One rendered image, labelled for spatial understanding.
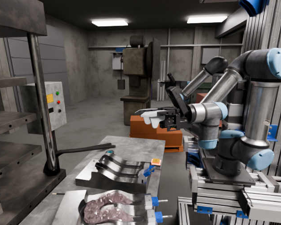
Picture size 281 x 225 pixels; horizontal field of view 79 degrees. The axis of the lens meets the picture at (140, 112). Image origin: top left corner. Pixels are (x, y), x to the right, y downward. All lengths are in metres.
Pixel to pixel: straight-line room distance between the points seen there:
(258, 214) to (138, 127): 2.39
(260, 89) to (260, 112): 0.10
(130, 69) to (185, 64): 4.62
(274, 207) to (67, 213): 1.02
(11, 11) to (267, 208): 1.63
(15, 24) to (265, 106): 1.29
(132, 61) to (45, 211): 3.75
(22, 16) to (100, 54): 8.10
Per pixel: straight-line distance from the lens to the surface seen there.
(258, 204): 1.14
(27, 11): 1.32
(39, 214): 1.27
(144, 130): 3.18
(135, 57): 4.41
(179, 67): 8.65
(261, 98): 0.89
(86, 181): 1.33
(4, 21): 1.19
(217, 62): 1.47
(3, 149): 1.58
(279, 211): 1.15
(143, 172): 1.22
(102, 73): 9.27
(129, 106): 4.56
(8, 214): 1.39
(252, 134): 0.93
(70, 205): 1.09
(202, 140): 0.76
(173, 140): 3.36
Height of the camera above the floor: 1.62
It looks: 16 degrees down
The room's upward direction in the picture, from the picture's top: straight up
